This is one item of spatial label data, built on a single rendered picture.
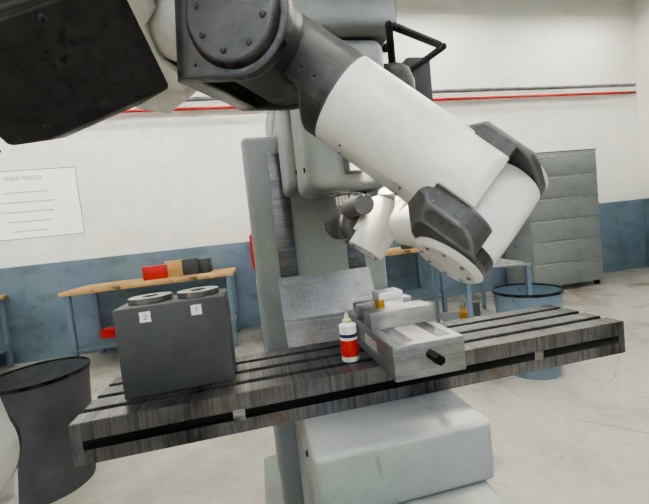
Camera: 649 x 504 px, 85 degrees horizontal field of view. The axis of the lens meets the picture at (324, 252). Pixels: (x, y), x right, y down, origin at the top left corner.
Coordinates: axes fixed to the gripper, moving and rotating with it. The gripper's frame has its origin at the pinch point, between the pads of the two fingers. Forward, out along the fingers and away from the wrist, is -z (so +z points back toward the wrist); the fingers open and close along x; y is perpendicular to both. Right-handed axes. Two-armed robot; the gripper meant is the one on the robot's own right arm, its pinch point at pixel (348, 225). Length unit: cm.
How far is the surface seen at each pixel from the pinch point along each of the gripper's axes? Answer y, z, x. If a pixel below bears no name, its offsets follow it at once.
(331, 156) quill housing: -14.8, 8.9, 4.6
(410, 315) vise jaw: 21.5, 8.8, -9.9
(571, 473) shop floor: 123, -50, -108
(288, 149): -21.2, -10.5, 11.0
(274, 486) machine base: 104, -61, 26
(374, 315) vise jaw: 20.2, 8.7, -1.5
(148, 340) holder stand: 19, 5, 46
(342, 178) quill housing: -10.1, 8.8, 2.6
